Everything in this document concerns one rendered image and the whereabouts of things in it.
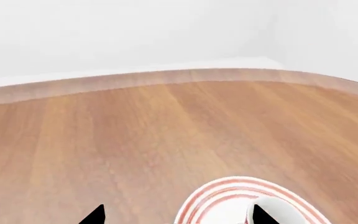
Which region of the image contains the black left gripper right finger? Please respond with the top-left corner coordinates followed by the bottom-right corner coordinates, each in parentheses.
top-left (253, 203), bottom-right (281, 224)

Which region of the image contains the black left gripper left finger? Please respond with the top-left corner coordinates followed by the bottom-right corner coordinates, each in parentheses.
top-left (78, 203), bottom-right (106, 224)

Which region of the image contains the white mug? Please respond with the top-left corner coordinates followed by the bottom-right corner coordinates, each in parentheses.
top-left (242, 195), bottom-right (317, 224)

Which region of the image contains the white plate with red rings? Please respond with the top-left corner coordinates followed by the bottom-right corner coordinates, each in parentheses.
top-left (173, 175), bottom-right (331, 224)

